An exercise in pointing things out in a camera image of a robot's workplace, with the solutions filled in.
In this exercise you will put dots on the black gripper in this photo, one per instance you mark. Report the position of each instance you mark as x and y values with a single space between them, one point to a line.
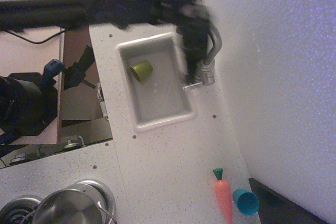
198 34

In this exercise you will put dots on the silver curved faucet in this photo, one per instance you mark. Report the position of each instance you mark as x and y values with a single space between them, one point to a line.
207 66

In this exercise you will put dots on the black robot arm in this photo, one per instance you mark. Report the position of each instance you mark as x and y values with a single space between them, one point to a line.
70 14

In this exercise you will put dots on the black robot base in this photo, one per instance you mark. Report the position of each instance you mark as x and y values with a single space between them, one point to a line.
29 100

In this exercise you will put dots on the white toy sink basin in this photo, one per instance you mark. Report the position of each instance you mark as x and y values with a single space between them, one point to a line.
159 99

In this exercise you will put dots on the green plastic cup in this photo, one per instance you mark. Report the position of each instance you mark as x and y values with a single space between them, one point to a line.
142 70

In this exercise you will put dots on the orange toy carrot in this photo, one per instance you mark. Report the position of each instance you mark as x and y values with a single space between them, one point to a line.
223 195

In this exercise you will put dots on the teal plastic cup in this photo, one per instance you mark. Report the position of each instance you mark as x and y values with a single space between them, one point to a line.
246 202

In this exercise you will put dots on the silver stove burner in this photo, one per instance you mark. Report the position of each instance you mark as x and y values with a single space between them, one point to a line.
98 191
20 210

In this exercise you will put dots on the stainless steel pot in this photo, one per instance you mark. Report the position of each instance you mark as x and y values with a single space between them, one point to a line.
68 205

